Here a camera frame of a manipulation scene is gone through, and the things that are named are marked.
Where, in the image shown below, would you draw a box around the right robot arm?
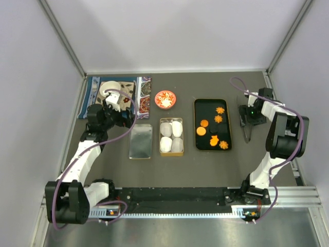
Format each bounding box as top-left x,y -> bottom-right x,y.
236,87 -> 309,204

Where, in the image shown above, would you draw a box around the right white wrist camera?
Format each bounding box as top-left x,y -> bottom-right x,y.
244,92 -> 258,108

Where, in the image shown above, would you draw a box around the gold cookie tin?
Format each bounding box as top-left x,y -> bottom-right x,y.
159,118 -> 184,157

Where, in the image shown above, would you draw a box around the white paper cup top-right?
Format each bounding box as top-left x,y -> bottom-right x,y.
172,121 -> 183,138

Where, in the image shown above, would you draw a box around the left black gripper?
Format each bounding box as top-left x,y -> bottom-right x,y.
101,99 -> 137,131

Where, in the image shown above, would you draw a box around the black serving tongs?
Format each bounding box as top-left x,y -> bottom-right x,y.
242,124 -> 253,143

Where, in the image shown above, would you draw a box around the black rectangular tray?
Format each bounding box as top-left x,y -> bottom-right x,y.
194,99 -> 232,152

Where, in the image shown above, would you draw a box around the floral square coaster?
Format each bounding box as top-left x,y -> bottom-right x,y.
95,81 -> 135,111

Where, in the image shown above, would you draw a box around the orange fish shaped cookie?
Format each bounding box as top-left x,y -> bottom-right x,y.
210,135 -> 219,147

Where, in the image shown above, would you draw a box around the blue patterned placemat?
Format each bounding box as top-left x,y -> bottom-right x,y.
78,76 -> 152,119

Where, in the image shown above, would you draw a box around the white paper cup top-left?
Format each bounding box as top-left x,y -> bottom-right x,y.
160,122 -> 172,137

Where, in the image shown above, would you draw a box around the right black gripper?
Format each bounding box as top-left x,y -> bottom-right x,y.
239,103 -> 266,127

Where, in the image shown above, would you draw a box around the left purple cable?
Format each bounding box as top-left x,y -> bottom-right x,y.
51,89 -> 138,230

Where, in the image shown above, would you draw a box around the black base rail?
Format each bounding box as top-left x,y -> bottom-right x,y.
113,187 -> 232,214

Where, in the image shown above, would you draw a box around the red patterned small bowl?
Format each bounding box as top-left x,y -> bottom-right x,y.
155,90 -> 176,110

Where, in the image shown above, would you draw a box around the white paper cup bottom-right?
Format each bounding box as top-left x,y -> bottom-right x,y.
171,137 -> 184,153

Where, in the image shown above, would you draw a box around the orange flower cookie bottom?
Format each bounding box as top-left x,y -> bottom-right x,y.
219,140 -> 229,150

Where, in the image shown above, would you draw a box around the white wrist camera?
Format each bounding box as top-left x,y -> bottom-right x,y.
104,91 -> 121,112
244,92 -> 258,108

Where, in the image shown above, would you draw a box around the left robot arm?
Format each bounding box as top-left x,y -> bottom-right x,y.
45,104 -> 137,230

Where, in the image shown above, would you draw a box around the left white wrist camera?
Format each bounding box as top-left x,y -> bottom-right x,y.
104,91 -> 121,112

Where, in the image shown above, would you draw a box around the orange flower cookie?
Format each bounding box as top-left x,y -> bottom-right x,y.
219,140 -> 229,150
214,115 -> 223,124
216,107 -> 225,115

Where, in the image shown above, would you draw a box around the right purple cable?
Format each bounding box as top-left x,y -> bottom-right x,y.
229,76 -> 305,224

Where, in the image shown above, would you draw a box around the orange round cookie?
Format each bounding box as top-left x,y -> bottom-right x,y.
196,126 -> 207,136
200,119 -> 209,128

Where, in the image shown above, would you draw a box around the white paper cup bottom-left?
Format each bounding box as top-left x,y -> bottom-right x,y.
160,136 -> 172,153

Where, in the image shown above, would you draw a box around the purple cable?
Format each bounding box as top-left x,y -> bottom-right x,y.
229,76 -> 305,224
51,89 -> 138,230

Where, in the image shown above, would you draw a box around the orange flower cookie top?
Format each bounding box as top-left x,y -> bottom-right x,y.
216,107 -> 225,115

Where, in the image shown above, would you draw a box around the white ceramic cup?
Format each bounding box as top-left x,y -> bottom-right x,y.
99,81 -> 121,97

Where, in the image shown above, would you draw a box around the black sandwich cookie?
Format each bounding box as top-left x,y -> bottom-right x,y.
209,125 -> 218,135

